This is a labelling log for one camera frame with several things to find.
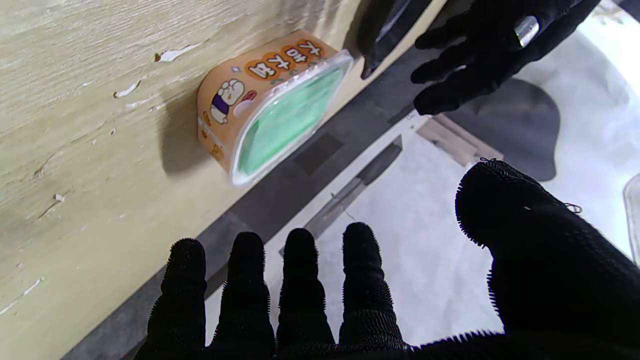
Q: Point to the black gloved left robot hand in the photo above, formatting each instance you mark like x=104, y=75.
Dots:
x=490, y=50

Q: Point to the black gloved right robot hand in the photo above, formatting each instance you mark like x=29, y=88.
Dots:
x=550, y=280

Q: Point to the white paper food container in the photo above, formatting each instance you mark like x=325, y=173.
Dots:
x=260, y=65

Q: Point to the black cast iron skillet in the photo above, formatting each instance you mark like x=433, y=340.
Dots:
x=387, y=35

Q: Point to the white paper scrap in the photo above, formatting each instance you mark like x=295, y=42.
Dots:
x=175, y=52
x=59, y=197

